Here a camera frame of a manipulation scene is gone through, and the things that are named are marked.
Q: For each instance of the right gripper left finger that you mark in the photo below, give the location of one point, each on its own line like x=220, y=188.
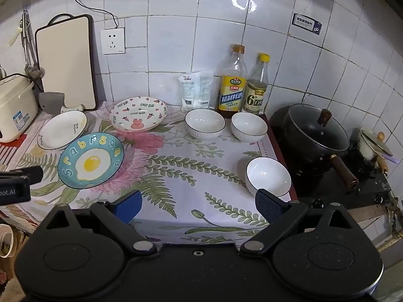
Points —
x=112, y=220

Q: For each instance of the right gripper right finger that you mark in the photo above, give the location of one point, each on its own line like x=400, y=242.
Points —
x=282, y=218

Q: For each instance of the blue egg plate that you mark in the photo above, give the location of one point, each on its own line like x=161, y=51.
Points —
x=90, y=160

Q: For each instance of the white plate black rim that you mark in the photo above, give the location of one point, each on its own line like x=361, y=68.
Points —
x=61, y=130

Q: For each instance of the small white ribbed bowl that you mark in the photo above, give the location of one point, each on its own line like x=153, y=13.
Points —
x=247, y=127

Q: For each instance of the lovely bear rabbit plate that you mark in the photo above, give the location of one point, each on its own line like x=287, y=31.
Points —
x=138, y=114

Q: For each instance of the large white ribbed bowl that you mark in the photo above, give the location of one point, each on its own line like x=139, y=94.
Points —
x=204, y=124

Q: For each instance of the black gas stove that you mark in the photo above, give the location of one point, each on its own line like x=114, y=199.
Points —
x=319, y=186

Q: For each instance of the cream rice cooker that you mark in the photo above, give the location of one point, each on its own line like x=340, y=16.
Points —
x=18, y=106

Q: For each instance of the black wok with lid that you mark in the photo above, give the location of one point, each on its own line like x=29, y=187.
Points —
x=314, y=142

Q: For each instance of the floral tablecloth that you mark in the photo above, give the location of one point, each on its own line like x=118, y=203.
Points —
x=192, y=190

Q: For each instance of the small white pot with lid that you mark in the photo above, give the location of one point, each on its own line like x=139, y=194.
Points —
x=374, y=150

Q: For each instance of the hanging metal utensils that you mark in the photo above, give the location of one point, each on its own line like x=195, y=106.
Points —
x=32, y=68

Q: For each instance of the white vinegar bottle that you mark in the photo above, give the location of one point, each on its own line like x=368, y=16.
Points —
x=257, y=84

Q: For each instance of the cooking wine bottle yellow label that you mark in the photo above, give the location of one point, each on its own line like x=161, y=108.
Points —
x=233, y=73

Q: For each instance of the cream cutting board black rim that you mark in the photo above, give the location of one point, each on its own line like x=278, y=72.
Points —
x=64, y=48

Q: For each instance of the white salt bag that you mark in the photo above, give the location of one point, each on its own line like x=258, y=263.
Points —
x=196, y=90

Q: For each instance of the cleaver with cream handle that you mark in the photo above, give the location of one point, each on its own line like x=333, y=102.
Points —
x=53, y=103

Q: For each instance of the white wall socket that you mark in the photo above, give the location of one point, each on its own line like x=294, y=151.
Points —
x=113, y=41

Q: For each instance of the blue white wall sticker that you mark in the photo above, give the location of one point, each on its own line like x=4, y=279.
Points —
x=306, y=23

